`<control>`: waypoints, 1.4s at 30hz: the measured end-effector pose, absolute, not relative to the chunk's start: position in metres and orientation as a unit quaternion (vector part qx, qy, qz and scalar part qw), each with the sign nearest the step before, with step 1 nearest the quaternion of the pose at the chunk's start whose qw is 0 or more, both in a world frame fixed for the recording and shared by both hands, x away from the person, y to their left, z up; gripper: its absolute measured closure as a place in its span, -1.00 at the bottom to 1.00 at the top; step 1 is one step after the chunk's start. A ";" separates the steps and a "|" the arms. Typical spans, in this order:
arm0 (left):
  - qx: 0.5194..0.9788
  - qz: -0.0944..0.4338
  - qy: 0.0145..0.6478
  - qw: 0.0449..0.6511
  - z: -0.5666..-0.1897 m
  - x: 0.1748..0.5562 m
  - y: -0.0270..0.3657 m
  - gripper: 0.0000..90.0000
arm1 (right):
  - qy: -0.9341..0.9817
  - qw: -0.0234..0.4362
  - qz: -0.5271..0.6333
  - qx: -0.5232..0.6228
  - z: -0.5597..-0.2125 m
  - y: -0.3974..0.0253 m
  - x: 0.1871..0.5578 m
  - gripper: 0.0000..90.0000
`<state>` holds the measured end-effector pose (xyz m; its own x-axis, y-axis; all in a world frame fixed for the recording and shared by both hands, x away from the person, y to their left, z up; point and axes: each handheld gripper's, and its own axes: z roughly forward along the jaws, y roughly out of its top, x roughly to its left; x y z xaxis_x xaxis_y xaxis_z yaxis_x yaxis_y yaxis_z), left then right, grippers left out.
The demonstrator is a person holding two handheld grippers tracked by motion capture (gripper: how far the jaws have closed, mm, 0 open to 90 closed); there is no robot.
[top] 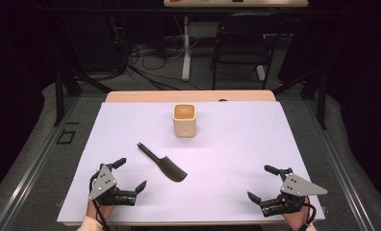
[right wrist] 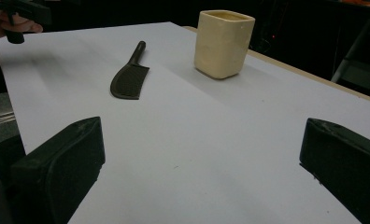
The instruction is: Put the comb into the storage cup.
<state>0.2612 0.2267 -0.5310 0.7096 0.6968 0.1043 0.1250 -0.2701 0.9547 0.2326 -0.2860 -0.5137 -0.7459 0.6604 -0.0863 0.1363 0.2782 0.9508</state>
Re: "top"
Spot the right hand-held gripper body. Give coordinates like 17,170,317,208
260,167,329,218

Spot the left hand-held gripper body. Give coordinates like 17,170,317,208
88,163,138,207

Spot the black spatula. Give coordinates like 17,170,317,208
137,141,189,183

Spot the square wooden cup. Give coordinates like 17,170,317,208
172,103,197,139

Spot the person's left hand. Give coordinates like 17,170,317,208
86,199,116,223

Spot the person's right hand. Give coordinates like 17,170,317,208
282,196,312,231

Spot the white table sheet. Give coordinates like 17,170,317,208
56,100,326,224

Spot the black metal stand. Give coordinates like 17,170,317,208
53,67,114,127
272,70,328,131

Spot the wooden table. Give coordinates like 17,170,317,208
56,90,327,227

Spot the black folding chair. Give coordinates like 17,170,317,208
210,12,289,91

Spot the white-legged background table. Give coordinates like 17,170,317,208
163,0,310,82

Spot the left hand-held gripper black cable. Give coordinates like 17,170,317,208
89,172,112,231

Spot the hand-held gripper black cable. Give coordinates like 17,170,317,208
89,172,112,231
289,200,318,231

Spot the right hand-held gripper black cable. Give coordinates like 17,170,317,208
289,200,318,231

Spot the metal floor rail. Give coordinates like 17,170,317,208
302,99,377,231
0,95,81,231

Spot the bundle of floor cables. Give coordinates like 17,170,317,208
114,18,202,91

